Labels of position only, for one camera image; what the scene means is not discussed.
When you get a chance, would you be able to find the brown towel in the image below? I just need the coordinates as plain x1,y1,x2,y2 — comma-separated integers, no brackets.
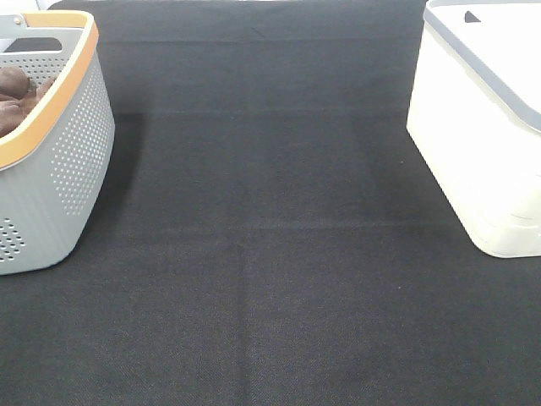
1,66,56,137

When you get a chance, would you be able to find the black table cloth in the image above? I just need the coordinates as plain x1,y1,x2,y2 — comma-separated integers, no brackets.
1,1,540,405

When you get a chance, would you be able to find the grey perforated laundry basket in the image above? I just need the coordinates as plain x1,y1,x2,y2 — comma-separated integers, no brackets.
1,10,115,275

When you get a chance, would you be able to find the cream plastic storage bin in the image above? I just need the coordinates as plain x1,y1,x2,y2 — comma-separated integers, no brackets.
407,1,540,258

